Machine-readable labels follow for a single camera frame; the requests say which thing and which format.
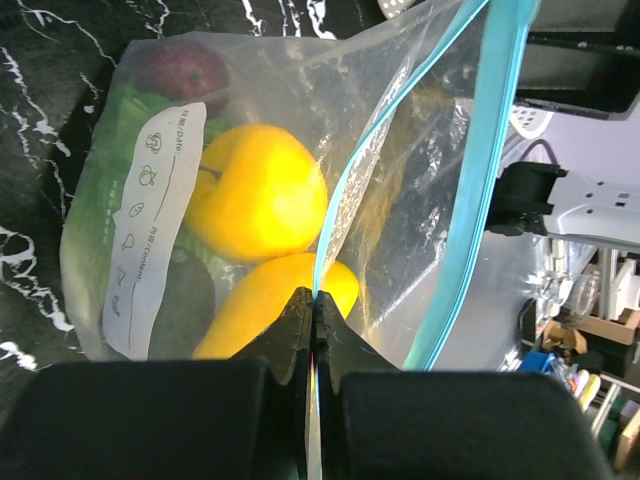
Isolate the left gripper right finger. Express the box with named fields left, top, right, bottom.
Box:
left=314, top=292, right=613, bottom=479

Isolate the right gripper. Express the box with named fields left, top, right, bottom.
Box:
left=515, top=0, right=639, bottom=120

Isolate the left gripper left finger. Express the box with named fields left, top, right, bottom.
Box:
left=1, top=287, right=311, bottom=479

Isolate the yellow fake lemon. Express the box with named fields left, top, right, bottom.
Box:
left=185, top=124, right=328, bottom=263
left=192, top=252, right=360, bottom=361

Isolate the dark green fake avocado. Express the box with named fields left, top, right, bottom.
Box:
left=148, top=247, right=216, bottom=360

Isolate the clear zip top bag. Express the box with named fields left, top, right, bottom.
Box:
left=58, top=0, right=544, bottom=480

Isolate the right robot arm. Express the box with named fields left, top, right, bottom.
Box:
left=486, top=1, right=639, bottom=252

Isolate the green fake lettuce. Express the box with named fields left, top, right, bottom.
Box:
left=64, top=82, right=236, bottom=281

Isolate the dark red fake fruit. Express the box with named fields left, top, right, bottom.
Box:
left=133, top=41, right=229, bottom=117

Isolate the white perforated basket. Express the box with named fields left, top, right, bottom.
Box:
left=377, top=0, right=553, bottom=140

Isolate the black marble pattern mat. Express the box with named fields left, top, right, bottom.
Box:
left=0, top=0, right=391, bottom=401

